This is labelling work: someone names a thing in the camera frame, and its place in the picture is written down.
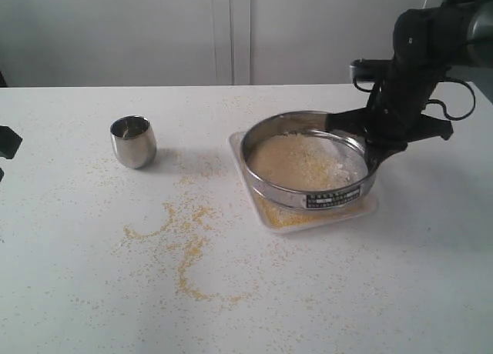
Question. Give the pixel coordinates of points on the stainless steel cup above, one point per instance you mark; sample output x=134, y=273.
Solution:
x=133, y=141

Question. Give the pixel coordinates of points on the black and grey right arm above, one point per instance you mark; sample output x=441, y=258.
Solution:
x=427, y=43

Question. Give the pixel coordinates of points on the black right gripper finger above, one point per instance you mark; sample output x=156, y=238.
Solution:
x=352, y=122
x=376, y=152

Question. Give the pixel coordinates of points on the yellow millet in tray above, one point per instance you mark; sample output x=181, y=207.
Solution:
x=285, y=220

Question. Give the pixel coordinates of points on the yellow grain pile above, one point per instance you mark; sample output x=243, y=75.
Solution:
x=299, y=162

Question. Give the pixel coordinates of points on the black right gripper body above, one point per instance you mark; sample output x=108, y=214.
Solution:
x=394, y=109

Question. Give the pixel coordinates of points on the round stainless steel sieve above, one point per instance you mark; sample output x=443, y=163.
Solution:
x=348, y=147

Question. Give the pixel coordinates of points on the white cabinet doors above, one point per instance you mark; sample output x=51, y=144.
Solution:
x=192, y=42

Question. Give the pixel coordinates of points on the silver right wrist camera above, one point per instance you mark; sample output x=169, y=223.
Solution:
x=368, y=70

